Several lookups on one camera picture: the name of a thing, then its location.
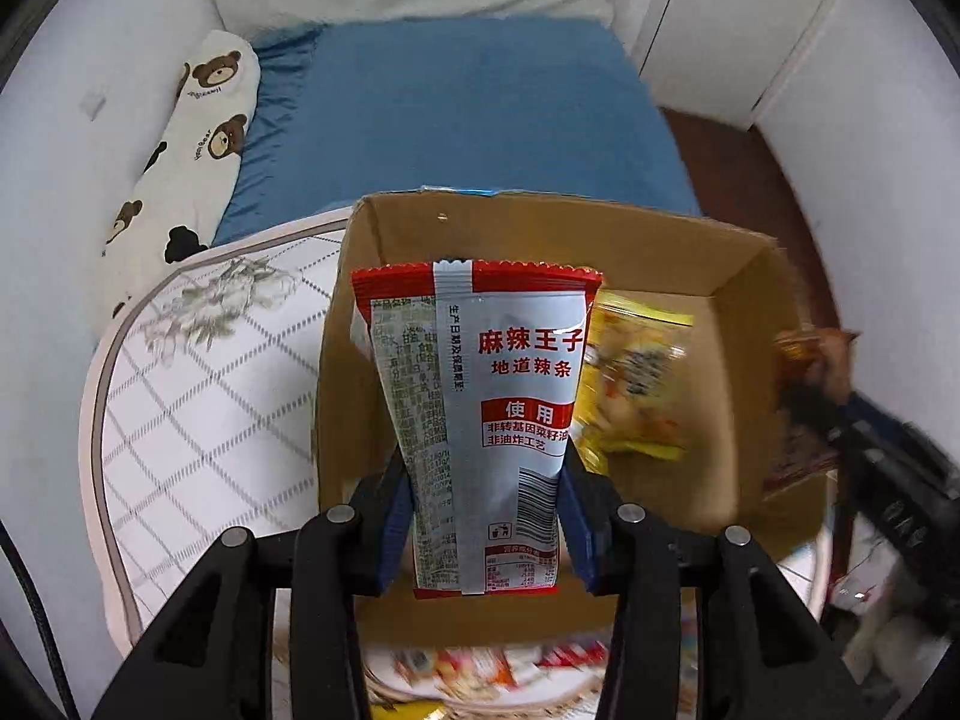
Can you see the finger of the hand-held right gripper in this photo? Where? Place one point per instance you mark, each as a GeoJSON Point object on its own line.
{"type": "Point", "coordinates": [817, 416]}

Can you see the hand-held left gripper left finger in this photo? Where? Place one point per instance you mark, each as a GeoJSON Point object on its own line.
{"type": "Point", "coordinates": [395, 532]}

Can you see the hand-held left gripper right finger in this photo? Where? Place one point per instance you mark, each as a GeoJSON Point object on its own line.
{"type": "Point", "coordinates": [583, 532]}

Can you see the orange brown snack packet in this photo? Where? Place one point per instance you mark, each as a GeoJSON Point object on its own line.
{"type": "Point", "coordinates": [814, 349]}

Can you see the pile of assorted snacks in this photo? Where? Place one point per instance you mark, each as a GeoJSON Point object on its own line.
{"type": "Point", "coordinates": [480, 667]}

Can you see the red and white snack packet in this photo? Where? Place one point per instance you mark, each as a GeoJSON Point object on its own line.
{"type": "Point", "coordinates": [487, 390]}

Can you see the cardboard box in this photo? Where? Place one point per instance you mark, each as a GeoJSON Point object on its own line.
{"type": "Point", "coordinates": [525, 232]}

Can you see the yellow snack packet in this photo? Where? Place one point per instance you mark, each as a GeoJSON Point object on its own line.
{"type": "Point", "coordinates": [637, 390]}

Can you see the white plastic bag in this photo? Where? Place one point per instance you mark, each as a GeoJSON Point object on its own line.
{"type": "Point", "coordinates": [892, 652]}

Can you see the white checked floral table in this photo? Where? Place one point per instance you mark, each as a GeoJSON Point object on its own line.
{"type": "Point", "coordinates": [210, 405]}

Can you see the white door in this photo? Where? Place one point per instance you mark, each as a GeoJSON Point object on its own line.
{"type": "Point", "coordinates": [720, 37]}

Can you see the bear print pillow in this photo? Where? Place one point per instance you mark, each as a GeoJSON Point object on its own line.
{"type": "Point", "coordinates": [187, 165]}

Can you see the blue bed sheet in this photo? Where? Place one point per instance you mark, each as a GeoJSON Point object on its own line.
{"type": "Point", "coordinates": [465, 105]}

